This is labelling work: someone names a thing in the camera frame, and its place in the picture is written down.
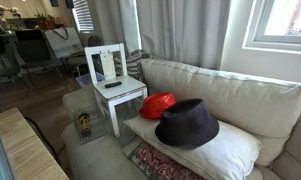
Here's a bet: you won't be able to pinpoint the red tape roll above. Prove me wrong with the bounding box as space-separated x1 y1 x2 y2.
138 92 177 120

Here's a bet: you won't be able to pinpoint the black felt hat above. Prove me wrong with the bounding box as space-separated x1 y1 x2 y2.
154 98 220 150

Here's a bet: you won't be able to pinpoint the small white wooden chair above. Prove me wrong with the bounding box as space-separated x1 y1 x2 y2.
84 42 149 139

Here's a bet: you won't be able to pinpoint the grey white patterned blanket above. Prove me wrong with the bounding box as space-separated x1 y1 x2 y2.
113 49 152 83

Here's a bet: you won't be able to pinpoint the black remote control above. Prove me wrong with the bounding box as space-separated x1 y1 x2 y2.
104 81 123 89

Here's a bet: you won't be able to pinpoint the clear plastic box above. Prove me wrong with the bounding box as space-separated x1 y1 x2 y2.
71 104 108 145

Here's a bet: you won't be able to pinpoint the blue plastic bin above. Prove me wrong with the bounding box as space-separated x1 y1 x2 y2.
75 71 106 89

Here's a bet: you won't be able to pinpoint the white curtain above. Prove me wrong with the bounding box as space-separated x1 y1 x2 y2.
89 0 231 70

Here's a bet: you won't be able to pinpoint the red patterned cushion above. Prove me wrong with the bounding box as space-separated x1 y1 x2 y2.
129 141 208 180

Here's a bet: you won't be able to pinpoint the beige fabric sofa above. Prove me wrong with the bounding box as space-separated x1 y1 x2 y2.
60 58 301 180

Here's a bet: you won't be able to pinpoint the white tote bag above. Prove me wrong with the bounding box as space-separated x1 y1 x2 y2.
43 27 85 60

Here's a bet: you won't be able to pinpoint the white window blinds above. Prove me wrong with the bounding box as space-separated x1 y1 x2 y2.
71 0 95 33

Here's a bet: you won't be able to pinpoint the white beige pillow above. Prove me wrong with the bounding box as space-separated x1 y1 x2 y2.
123 114 263 180

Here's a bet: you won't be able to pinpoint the potted plant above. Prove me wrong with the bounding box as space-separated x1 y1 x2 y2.
34 11 64 30

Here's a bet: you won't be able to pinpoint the light wooden table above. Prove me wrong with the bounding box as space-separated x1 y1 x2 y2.
0 107 70 180

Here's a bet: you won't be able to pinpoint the white window frame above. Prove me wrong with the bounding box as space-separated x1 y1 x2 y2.
242 0 301 54

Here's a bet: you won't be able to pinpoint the black floor cable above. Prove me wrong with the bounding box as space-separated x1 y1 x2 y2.
23 115 61 164

